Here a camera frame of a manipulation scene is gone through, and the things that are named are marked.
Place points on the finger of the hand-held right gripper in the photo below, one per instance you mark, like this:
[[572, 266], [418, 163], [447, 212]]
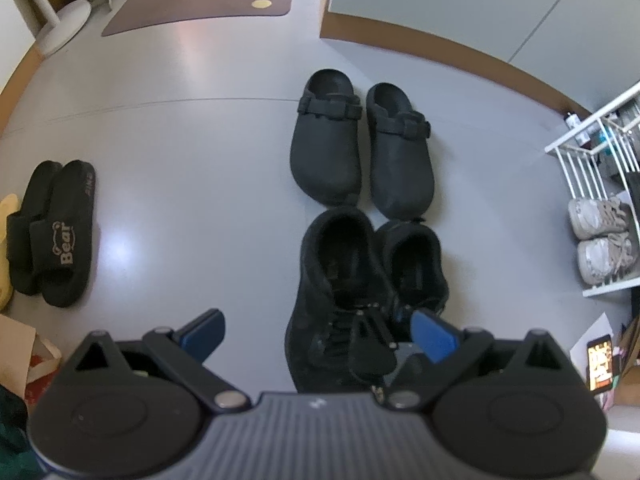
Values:
[[370, 350]]

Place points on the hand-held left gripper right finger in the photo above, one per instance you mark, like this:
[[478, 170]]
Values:
[[434, 337]]

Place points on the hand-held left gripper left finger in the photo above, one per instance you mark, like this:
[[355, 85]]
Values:
[[205, 335]]

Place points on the black sneaker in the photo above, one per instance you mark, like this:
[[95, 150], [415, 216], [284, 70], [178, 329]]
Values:
[[415, 265], [325, 280]]

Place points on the white shoe rack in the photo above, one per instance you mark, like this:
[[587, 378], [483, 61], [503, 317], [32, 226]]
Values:
[[607, 287]]

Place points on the white lace-up sneaker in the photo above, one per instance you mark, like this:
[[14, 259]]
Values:
[[600, 260], [590, 217]]

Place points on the white paper sheet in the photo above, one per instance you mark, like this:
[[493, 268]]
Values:
[[592, 327]]

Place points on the black smartphone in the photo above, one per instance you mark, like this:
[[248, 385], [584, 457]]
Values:
[[600, 365]]

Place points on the red and white paper bag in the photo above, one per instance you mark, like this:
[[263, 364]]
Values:
[[25, 355]]

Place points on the black printed slide sandal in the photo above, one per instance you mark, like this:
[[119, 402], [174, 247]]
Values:
[[65, 220], [20, 240]]

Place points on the dark green cloth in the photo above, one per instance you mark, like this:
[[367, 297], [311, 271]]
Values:
[[12, 430]]

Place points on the yellow slipper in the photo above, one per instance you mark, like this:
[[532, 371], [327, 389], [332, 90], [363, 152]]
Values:
[[7, 240]]

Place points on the white bottle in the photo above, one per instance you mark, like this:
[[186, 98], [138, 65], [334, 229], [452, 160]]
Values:
[[571, 122]]

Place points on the brown door mat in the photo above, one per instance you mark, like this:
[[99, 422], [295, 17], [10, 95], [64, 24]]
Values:
[[200, 2]]

